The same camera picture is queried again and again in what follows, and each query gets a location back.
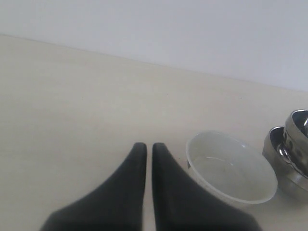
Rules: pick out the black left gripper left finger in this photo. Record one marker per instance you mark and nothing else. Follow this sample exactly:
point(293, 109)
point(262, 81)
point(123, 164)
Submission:
point(116, 205)

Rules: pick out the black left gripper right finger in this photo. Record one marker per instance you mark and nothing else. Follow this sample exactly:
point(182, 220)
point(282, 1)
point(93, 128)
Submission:
point(180, 204)

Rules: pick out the white ceramic bowl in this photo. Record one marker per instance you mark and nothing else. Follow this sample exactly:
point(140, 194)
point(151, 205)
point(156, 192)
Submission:
point(230, 169)

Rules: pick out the patterned stainless steel bowl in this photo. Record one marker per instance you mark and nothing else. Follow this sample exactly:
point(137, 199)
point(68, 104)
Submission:
point(294, 146)

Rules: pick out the plain stainless steel bowl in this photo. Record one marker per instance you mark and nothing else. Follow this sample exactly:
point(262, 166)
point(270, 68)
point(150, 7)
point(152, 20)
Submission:
point(291, 180)

